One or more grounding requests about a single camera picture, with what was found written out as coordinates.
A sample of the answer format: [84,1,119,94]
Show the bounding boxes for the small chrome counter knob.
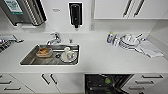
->
[68,37,74,44]

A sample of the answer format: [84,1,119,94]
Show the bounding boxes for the dishes in sink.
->
[35,47,54,58]
[60,46,77,64]

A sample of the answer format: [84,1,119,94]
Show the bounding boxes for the blue dish soap bottle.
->
[106,31,115,45]

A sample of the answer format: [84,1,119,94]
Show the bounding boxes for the chrome sink faucet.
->
[45,31,62,46]

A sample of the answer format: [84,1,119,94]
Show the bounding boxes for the small white bottle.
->
[112,35,120,46]

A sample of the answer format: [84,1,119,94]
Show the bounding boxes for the white lower cabinet door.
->
[9,73,54,94]
[46,73,86,94]

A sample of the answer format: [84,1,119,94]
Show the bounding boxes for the white cabinet door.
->
[46,73,86,94]
[128,0,168,20]
[9,73,54,94]
[93,0,133,20]

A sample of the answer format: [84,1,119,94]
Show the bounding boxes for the white upper cabinet door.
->
[128,0,168,20]
[93,0,133,20]

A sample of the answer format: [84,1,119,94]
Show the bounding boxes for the white bowl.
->
[123,33,137,44]

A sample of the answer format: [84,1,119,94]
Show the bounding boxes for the stainless steel sink basin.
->
[19,44,81,67]

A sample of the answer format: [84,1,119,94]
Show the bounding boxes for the steel paper towel dispenser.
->
[0,0,48,27]

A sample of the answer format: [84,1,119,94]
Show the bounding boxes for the dish drying rack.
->
[0,34,24,54]

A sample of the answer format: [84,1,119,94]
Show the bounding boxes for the white wall outlet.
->
[90,22,96,31]

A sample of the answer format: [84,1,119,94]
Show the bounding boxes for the black wall soap dispenser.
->
[68,2,84,29]

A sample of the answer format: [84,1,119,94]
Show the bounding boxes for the black cabinet bar handle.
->
[41,73,52,86]
[49,73,59,85]
[133,0,145,18]
[122,0,134,18]

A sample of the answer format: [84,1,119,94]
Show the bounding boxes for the small wall label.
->
[52,8,62,13]

